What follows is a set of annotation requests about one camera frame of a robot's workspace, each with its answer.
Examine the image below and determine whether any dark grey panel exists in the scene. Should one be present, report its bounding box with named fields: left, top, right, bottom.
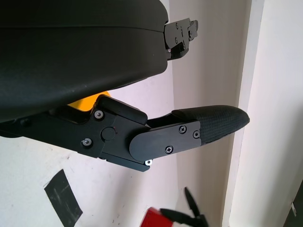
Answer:
left=290, top=179, right=303, bottom=227

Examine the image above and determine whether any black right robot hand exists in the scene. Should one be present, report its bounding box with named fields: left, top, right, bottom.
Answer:
left=159, top=186, right=211, bottom=227

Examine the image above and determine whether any yellow wooden block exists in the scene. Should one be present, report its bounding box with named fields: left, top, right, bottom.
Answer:
left=67, top=91, right=112, bottom=112

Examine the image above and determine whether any red wooden block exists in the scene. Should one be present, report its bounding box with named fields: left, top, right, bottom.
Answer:
left=141, top=207, right=175, bottom=227

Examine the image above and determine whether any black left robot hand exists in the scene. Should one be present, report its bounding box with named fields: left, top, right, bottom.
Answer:
left=0, top=0, right=251, bottom=173

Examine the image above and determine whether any black tape mark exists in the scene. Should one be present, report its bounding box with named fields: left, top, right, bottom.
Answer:
left=44, top=169, right=83, bottom=226

